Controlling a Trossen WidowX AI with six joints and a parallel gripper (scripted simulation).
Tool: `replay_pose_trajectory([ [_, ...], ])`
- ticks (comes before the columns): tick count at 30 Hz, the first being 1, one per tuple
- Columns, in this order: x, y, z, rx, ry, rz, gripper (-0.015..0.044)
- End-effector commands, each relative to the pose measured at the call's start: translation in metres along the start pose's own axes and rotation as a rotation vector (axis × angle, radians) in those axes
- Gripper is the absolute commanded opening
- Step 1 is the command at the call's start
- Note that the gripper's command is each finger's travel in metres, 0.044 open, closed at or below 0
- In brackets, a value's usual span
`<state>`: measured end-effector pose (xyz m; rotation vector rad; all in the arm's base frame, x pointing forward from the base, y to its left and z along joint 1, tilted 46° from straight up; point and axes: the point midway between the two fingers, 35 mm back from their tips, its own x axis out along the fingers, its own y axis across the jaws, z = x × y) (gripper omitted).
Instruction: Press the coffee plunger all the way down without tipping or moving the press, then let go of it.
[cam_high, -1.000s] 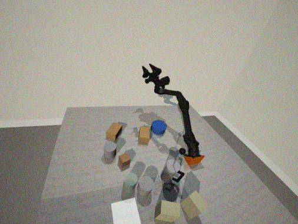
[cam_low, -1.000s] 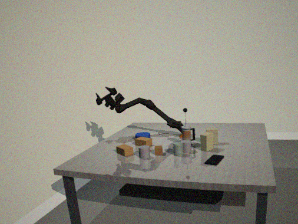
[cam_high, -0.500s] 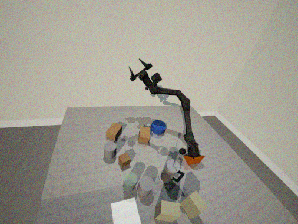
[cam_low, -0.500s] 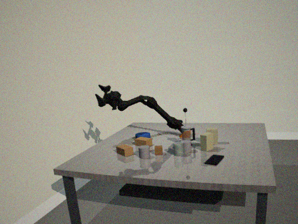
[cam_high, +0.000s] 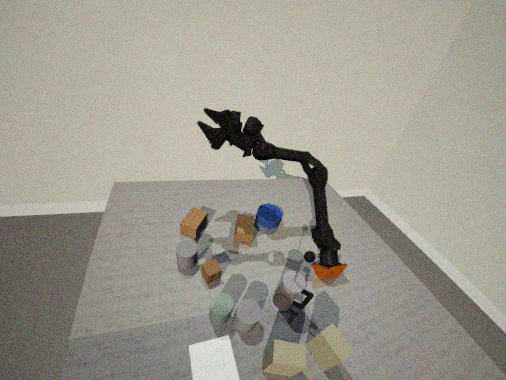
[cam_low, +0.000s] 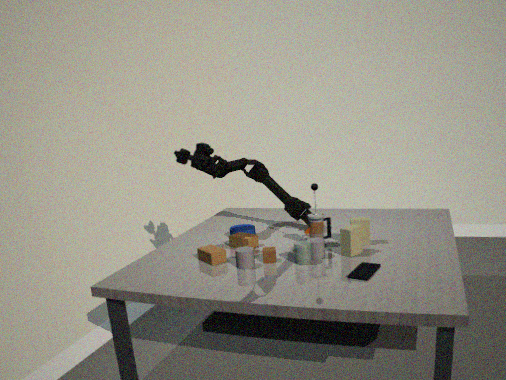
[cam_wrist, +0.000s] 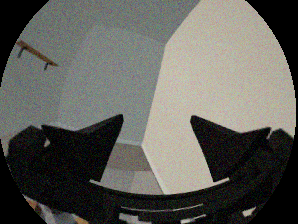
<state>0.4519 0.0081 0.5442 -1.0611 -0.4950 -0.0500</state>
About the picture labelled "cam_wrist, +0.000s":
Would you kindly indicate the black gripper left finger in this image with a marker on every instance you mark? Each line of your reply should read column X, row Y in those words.
column 90, row 147

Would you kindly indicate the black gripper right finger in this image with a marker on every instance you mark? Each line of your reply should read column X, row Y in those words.
column 222, row 147

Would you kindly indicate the grey cylinder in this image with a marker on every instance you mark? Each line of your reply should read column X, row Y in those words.
column 55, row 211

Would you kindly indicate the brown cube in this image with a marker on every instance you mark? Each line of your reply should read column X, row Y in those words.
column 35, row 206

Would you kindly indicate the tan rectangular block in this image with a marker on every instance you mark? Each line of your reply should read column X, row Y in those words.
column 79, row 221

